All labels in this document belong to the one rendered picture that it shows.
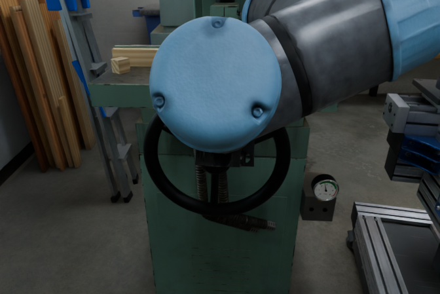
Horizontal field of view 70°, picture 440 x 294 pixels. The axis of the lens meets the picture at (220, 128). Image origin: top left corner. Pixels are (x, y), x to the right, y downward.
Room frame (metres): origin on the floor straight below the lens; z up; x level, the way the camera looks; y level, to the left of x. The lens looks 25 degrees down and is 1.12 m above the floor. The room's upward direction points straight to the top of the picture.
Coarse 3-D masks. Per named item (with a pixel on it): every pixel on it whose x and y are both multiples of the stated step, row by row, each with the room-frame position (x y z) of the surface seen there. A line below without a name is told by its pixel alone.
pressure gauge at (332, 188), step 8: (320, 176) 0.66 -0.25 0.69; (328, 176) 0.66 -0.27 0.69; (312, 184) 0.66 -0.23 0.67; (320, 184) 0.64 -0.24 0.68; (328, 184) 0.64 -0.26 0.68; (336, 184) 0.64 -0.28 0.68; (320, 192) 0.64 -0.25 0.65; (328, 192) 0.64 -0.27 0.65; (336, 192) 0.64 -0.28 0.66; (320, 200) 0.66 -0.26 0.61
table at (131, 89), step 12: (108, 72) 0.84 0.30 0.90; (132, 72) 0.84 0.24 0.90; (144, 72) 0.84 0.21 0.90; (96, 84) 0.74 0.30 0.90; (108, 84) 0.74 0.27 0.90; (120, 84) 0.73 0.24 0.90; (132, 84) 0.73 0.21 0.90; (144, 84) 0.73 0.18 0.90; (96, 96) 0.74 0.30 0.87; (108, 96) 0.74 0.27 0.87; (120, 96) 0.73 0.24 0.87; (132, 96) 0.73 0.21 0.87; (144, 96) 0.73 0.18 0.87; (336, 108) 0.70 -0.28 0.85
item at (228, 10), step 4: (216, 4) 0.89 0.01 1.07; (220, 4) 0.89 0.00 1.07; (224, 4) 0.89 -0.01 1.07; (228, 4) 0.89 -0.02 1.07; (232, 4) 0.89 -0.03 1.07; (236, 4) 0.89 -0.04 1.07; (212, 8) 0.84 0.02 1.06; (216, 8) 0.84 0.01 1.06; (220, 8) 0.83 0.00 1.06; (224, 8) 0.83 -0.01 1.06; (228, 8) 0.83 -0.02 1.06; (232, 8) 0.83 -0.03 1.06; (236, 8) 0.83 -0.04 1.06; (212, 12) 0.84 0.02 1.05; (216, 12) 0.83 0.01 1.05; (220, 12) 0.83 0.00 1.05; (224, 12) 0.83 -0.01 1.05; (228, 12) 0.83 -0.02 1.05; (232, 12) 0.83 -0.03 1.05; (236, 12) 0.83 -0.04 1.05; (220, 16) 0.83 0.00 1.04; (228, 16) 0.83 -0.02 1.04; (232, 16) 0.83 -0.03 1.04; (236, 16) 0.83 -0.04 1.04
